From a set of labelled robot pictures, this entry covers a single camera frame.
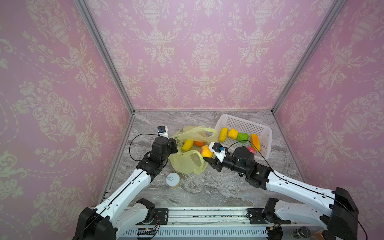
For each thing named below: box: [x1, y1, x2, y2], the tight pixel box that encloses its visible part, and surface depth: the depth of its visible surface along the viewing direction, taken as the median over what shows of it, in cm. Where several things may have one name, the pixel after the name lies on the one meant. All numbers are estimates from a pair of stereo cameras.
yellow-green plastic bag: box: [168, 125, 218, 175], surface depth 78 cm
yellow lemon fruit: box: [228, 128, 239, 140], surface depth 102 cm
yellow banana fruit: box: [218, 127, 229, 142], surface depth 104 cm
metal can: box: [290, 226, 312, 239], surface depth 64 cm
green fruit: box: [237, 132, 249, 144], surface depth 101 cm
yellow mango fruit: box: [182, 139, 195, 151], surface depth 99 cm
